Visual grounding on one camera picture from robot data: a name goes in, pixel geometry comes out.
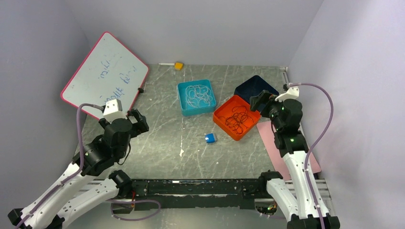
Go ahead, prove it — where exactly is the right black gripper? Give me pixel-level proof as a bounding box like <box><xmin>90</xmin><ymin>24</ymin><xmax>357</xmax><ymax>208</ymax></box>
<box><xmin>249</xmin><ymin>90</ymin><xmax>284</xmax><ymax>131</ymax></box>

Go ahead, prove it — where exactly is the navy plastic box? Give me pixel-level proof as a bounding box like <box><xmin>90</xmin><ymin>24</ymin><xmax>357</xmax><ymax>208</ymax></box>
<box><xmin>234</xmin><ymin>75</ymin><xmax>279</xmax><ymax>106</ymax></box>

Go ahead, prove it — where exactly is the black cable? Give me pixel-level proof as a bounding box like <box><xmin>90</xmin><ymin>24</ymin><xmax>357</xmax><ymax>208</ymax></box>
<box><xmin>218</xmin><ymin>105</ymin><xmax>256</xmax><ymax>132</ymax></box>

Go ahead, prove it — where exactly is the teal plastic box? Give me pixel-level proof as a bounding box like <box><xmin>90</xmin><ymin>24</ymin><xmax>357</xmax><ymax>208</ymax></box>
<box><xmin>177</xmin><ymin>79</ymin><xmax>217</xmax><ymax>116</ymax></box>

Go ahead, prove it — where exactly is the white cable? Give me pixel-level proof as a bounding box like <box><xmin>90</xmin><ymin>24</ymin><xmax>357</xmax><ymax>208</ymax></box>
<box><xmin>184</xmin><ymin>83</ymin><xmax>213</xmax><ymax>108</ymax></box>

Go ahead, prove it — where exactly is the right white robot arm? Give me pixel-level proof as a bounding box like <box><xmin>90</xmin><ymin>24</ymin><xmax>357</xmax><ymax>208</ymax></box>
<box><xmin>250</xmin><ymin>90</ymin><xmax>341</xmax><ymax>229</ymax></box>

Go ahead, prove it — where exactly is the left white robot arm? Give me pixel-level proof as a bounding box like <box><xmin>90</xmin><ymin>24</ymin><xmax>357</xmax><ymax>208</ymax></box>
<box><xmin>8</xmin><ymin>109</ymin><xmax>149</xmax><ymax>229</ymax></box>

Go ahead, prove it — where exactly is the pink mat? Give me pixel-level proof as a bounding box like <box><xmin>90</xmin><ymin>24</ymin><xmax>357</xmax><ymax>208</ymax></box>
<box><xmin>256</xmin><ymin>121</ymin><xmax>322</xmax><ymax>181</ymax></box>

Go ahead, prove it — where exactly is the orange plastic box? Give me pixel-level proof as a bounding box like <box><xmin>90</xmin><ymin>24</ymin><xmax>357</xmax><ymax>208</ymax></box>
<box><xmin>213</xmin><ymin>95</ymin><xmax>261</xmax><ymax>141</ymax></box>

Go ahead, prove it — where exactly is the blue white small block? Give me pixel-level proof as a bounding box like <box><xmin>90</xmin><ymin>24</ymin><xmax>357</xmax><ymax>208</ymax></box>
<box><xmin>205</xmin><ymin>133</ymin><xmax>217</xmax><ymax>144</ymax></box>

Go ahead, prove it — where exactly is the pink-framed whiteboard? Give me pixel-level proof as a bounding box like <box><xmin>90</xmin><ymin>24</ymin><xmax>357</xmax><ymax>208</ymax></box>
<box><xmin>60</xmin><ymin>31</ymin><xmax>149</xmax><ymax>110</ymax></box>

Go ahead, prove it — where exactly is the yellow small block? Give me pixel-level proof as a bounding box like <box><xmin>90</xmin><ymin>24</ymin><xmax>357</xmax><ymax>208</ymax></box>
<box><xmin>174</xmin><ymin>62</ymin><xmax>184</xmax><ymax>71</ymax></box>

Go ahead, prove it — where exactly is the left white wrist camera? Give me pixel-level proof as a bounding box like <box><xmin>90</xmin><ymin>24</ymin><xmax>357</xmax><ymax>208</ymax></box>
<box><xmin>103</xmin><ymin>99</ymin><xmax>126</xmax><ymax>123</ymax></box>

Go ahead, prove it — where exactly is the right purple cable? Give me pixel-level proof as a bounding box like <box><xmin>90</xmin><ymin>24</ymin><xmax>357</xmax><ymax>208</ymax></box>
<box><xmin>259</xmin><ymin>82</ymin><xmax>334</xmax><ymax>229</ymax></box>

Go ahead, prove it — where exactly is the purple cable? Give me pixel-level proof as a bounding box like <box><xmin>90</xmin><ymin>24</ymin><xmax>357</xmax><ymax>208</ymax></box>
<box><xmin>14</xmin><ymin>103</ymin><xmax>162</xmax><ymax>229</ymax></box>
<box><xmin>259</xmin><ymin>82</ymin><xmax>334</xmax><ymax>229</ymax></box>

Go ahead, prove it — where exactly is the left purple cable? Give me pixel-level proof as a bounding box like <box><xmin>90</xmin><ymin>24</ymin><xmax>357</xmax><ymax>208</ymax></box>
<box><xmin>14</xmin><ymin>103</ymin><xmax>162</xmax><ymax>229</ymax></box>

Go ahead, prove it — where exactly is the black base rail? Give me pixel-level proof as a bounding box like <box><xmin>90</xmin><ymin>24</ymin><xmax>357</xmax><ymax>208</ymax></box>
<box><xmin>116</xmin><ymin>178</ymin><xmax>278</xmax><ymax>215</ymax></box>

